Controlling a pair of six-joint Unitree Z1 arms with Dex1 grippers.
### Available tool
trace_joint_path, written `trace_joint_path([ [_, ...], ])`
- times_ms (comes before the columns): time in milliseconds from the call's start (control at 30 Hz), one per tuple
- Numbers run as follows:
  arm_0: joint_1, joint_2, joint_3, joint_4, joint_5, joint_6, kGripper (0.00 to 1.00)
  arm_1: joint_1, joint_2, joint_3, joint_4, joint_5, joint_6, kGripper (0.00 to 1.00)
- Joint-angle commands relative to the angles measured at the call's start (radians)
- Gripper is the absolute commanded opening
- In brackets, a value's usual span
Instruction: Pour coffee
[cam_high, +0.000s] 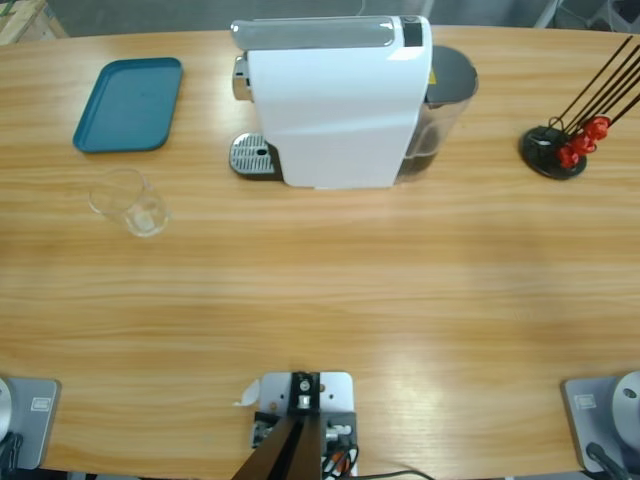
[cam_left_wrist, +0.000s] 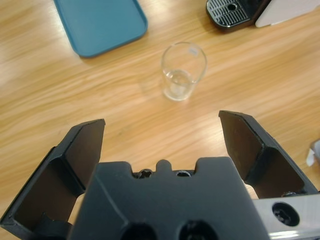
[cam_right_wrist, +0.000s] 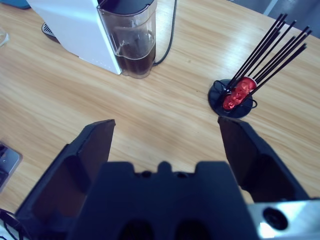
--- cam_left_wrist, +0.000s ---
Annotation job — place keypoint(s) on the black drip tray silver grate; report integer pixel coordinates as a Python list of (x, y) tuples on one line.
[(225, 12)]

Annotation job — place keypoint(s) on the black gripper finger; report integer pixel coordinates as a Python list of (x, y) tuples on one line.
[(37, 200), (250, 150)]

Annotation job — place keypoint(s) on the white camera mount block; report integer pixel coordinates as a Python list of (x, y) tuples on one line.
[(317, 145)]

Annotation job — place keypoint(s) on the white capsule coffee machine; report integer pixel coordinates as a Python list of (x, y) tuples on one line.
[(280, 12)]

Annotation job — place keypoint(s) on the clear drinking glass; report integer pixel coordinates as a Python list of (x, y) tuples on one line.
[(178, 82)]

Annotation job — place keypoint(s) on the white tape piece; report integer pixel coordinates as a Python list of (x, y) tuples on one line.
[(310, 157)]

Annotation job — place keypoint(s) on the teal plastic tray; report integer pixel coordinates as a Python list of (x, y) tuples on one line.
[(100, 25)]

